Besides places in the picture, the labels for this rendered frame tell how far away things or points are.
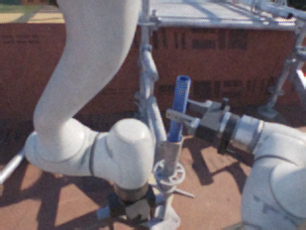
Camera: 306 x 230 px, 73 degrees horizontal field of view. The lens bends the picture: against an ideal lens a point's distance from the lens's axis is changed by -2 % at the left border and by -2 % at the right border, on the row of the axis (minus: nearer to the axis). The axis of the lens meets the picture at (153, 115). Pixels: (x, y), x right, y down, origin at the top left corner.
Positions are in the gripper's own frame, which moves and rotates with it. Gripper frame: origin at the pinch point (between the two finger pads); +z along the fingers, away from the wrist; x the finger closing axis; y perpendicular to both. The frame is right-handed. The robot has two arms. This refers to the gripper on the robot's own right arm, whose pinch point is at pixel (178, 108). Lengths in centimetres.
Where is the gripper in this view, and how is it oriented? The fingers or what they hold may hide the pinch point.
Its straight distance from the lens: 64.7
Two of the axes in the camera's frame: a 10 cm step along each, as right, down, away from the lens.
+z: -8.6, -3.4, 3.8
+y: 0.5, -8.0, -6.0
